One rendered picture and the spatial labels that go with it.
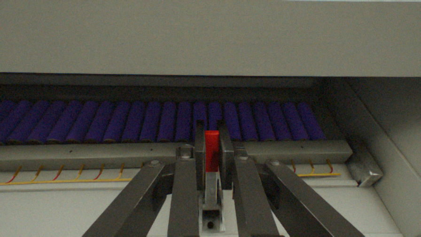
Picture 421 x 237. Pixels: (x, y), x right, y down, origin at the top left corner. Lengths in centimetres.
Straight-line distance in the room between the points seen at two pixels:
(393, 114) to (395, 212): 9
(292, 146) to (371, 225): 10
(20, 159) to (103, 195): 9
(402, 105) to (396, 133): 3
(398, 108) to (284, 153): 11
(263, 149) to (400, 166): 12
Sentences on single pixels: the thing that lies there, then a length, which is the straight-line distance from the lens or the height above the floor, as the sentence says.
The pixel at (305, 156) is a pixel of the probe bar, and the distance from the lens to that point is 27.
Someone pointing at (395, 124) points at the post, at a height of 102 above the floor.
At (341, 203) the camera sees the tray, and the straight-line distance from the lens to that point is 27.
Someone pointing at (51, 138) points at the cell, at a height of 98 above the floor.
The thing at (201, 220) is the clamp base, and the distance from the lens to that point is 20.
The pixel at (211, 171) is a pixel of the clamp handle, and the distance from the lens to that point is 19.
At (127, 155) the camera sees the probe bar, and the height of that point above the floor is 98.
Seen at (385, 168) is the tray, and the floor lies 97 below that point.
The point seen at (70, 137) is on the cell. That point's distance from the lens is 29.
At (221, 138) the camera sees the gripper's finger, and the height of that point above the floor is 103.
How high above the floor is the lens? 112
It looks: 28 degrees down
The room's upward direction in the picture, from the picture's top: 2 degrees clockwise
